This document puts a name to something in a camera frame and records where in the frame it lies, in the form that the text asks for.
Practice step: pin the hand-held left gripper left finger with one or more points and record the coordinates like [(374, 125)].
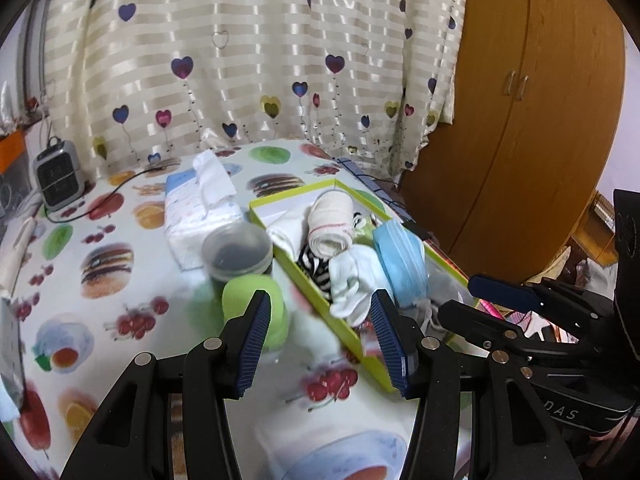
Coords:
[(252, 342)]

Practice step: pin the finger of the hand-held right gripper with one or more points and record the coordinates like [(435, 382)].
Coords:
[(505, 291), (475, 322)]

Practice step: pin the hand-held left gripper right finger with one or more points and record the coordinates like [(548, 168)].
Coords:
[(392, 342)]

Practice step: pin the green-edged white box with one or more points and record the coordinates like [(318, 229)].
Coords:
[(325, 310)]

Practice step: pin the white knit glove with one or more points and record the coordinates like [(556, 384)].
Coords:
[(350, 280)]

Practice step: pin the blue face mask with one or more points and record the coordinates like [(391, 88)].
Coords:
[(400, 260)]

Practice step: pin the black white striped sock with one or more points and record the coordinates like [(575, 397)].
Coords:
[(312, 272)]

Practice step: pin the white cloth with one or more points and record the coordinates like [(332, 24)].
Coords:
[(287, 232)]

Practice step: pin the white towel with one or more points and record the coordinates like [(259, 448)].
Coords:
[(330, 225)]

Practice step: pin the soft tissue pack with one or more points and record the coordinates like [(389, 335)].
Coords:
[(195, 220)]

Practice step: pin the pink floral cloth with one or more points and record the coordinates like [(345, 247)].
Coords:
[(520, 321)]

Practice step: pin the grey cloth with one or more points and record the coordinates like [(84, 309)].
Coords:
[(435, 285)]

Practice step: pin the grey lidded plastic container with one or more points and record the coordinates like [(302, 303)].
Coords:
[(237, 252)]

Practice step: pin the wooden bedside cabinet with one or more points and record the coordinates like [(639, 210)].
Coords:
[(585, 240)]

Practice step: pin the fruit printed tablecloth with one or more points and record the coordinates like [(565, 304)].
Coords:
[(150, 270)]

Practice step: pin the wooden wardrobe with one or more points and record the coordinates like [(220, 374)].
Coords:
[(525, 110)]

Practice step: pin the white paper roll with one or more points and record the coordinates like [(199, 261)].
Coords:
[(15, 250)]

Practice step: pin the grey space heater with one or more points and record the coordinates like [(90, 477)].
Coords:
[(57, 175)]

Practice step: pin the orange-lidded storage box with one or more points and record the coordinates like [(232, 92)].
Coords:
[(12, 160)]

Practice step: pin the heart printed striped curtain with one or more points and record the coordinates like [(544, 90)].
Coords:
[(225, 35)]

